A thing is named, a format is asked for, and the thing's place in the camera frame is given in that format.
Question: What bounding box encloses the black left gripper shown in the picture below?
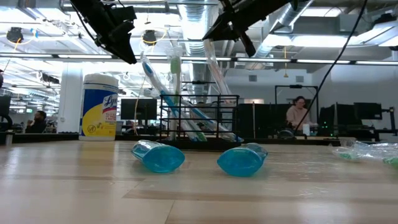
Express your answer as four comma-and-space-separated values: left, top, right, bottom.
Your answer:
90, 4, 137, 65

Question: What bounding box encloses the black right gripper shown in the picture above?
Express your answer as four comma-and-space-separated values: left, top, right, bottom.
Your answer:
202, 0, 280, 58

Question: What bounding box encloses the bagged blue white toothbrush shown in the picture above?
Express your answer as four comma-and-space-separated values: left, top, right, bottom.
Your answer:
202, 39, 239, 139
139, 51, 200, 142
143, 88, 163, 100
182, 98, 245, 143

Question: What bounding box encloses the blue mouthwash bottle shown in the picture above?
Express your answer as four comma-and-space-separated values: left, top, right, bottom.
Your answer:
216, 142, 269, 178
131, 139, 186, 174

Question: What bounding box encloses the black ceiling device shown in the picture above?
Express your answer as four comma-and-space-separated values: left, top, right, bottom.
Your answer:
142, 29, 158, 47
6, 27, 24, 44

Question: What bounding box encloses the long ceiling light strip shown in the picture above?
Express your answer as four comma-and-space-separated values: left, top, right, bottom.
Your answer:
0, 52, 398, 66

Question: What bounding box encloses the black computer monitor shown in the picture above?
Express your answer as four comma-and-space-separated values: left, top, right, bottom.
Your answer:
120, 98, 159, 121
354, 102, 382, 121

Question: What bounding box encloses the white building column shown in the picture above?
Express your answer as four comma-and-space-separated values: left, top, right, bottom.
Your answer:
57, 63, 84, 134

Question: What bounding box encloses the Lysol wipes canister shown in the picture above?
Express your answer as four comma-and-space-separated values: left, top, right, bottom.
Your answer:
81, 73, 119, 141

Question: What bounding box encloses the person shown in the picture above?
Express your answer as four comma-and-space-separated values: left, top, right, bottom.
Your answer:
25, 110, 47, 134
285, 95, 315, 131

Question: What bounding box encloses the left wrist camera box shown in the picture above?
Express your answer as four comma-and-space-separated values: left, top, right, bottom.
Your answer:
110, 5, 138, 23

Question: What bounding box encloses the silver ventilation duct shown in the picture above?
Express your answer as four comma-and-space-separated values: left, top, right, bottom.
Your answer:
177, 0, 218, 105

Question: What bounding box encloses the yellow hanging cord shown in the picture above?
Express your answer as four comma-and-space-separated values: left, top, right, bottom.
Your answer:
282, 46, 289, 78

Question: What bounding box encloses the black metal frame stand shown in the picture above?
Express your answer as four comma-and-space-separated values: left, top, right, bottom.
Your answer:
274, 84, 320, 138

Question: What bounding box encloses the black wire caddy rack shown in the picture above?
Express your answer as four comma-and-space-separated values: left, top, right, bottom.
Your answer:
157, 94, 249, 152

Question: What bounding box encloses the black table frame rail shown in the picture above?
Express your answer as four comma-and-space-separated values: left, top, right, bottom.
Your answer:
0, 133, 379, 147

